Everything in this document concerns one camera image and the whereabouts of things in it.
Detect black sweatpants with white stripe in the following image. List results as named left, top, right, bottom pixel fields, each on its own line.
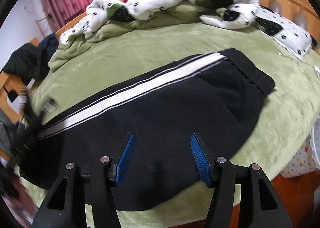
left=20, top=48, right=274, bottom=211

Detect grey jeans on footboard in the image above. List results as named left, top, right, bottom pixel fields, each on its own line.
left=0, top=110, right=25, bottom=154

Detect black jacket on footboard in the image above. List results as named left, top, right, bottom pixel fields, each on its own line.
left=2, top=43, right=50, bottom=80

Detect white star-pattern bin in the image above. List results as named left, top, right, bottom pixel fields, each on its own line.
left=280, top=116, right=320, bottom=178

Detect navy garment on footboard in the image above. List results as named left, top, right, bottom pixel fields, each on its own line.
left=38, top=33, right=59, bottom=63

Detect green plush bed blanket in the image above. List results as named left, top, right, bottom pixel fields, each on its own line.
left=20, top=23, right=319, bottom=227

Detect white floral pillow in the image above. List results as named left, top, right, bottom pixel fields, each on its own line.
left=253, top=6, right=312, bottom=60

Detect green folded blanket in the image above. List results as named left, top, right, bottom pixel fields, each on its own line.
left=48, top=1, right=209, bottom=73

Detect white floral duvet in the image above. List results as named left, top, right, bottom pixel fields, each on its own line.
left=59, top=0, right=260, bottom=44

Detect wooden bed frame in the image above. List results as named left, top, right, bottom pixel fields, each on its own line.
left=1, top=0, right=319, bottom=123

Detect white charging cable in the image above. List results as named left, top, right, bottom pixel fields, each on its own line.
left=276, top=51, right=320, bottom=78

